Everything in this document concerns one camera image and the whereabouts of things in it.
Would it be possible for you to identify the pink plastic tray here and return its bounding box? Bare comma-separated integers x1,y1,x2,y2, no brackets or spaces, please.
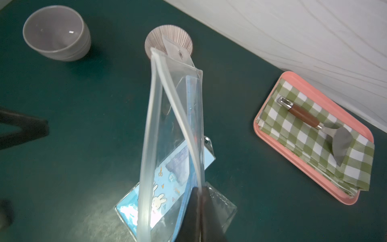
254,71,375,205

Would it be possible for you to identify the plain lilac bowl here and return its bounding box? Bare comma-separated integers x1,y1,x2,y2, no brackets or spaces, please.
22,5,91,62

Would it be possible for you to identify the blue printed ruler set card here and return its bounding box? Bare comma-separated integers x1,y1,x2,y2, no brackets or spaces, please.
114,136,216,242

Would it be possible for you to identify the clear ruler set pouch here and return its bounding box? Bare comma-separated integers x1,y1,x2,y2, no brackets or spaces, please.
137,36,205,242

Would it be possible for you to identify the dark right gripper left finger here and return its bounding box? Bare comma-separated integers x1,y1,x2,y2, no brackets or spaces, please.
175,188,201,242

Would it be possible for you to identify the wooden handled metal scraper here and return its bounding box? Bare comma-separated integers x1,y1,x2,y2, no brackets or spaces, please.
277,96,353,166

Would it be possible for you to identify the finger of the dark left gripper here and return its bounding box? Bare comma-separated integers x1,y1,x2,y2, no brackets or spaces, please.
1,108,49,136
1,132,49,150

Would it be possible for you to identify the green white checkered cloth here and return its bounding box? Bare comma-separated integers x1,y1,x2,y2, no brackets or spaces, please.
258,79,375,197

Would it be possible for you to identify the purple striped bowl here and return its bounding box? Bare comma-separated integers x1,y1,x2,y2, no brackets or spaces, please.
145,25,193,59

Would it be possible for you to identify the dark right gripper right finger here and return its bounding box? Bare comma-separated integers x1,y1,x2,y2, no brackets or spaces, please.
201,187,227,242

